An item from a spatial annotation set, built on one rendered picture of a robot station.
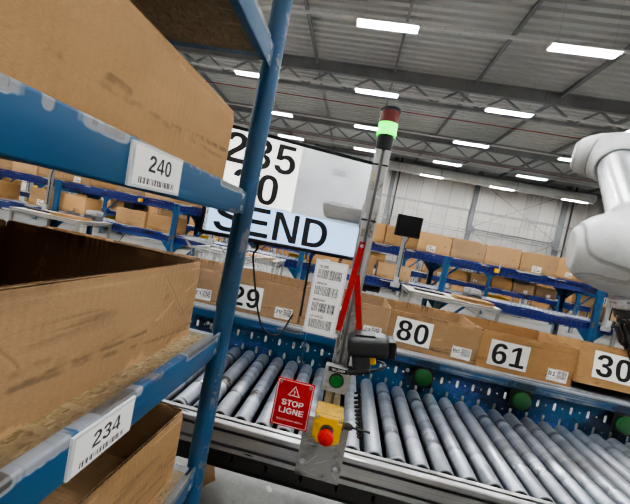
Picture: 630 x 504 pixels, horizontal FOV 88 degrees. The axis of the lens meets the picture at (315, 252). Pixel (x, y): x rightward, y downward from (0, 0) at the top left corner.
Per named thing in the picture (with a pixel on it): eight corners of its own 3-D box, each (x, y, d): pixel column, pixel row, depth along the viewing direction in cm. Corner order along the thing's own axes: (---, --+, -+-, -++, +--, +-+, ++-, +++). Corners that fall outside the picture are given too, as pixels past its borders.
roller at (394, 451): (387, 476, 89) (390, 459, 88) (374, 390, 140) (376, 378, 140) (405, 481, 88) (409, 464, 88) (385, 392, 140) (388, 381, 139)
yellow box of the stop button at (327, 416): (308, 445, 79) (314, 416, 78) (312, 425, 87) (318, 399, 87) (368, 461, 77) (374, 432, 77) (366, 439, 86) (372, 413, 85)
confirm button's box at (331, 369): (320, 390, 84) (325, 364, 83) (321, 385, 87) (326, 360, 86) (346, 397, 83) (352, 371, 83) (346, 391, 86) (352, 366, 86)
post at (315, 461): (293, 474, 87) (360, 144, 83) (296, 461, 92) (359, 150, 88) (337, 486, 86) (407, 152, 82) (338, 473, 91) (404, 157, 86)
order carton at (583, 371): (576, 381, 133) (582, 340, 135) (534, 365, 162) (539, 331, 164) (682, 405, 129) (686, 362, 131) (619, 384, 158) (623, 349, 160)
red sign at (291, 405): (269, 422, 87) (278, 376, 87) (270, 421, 88) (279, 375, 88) (328, 438, 86) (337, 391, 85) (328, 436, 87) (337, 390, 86)
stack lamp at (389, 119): (377, 131, 83) (381, 107, 82) (375, 137, 88) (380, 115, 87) (396, 134, 82) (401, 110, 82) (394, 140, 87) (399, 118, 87)
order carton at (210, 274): (137, 289, 156) (143, 255, 156) (171, 282, 186) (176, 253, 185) (215, 307, 152) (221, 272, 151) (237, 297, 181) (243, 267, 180)
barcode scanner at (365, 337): (395, 382, 78) (398, 339, 78) (345, 377, 80) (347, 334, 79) (391, 371, 85) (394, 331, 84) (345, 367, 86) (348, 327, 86)
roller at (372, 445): (363, 470, 89) (366, 452, 89) (359, 386, 141) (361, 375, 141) (381, 475, 89) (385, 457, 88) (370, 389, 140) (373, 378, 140)
